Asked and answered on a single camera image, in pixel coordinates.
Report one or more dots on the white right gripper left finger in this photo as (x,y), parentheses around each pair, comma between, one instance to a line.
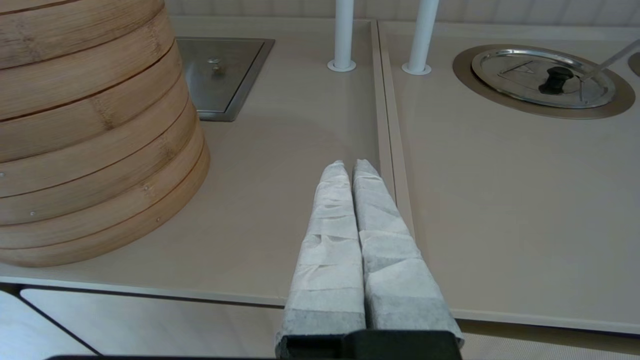
(330,260)

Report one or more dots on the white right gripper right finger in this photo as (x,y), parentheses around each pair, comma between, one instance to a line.
(395,270)

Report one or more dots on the round steel lid black knob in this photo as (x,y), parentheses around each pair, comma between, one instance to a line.
(525,75)

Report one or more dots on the tall bamboo steamer stack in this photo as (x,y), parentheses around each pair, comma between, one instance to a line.
(90,140)

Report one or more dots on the perforated steel steam panel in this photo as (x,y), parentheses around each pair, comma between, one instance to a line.
(220,75)

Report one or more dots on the white metal pole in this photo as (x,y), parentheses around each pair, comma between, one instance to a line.
(422,30)
(344,30)

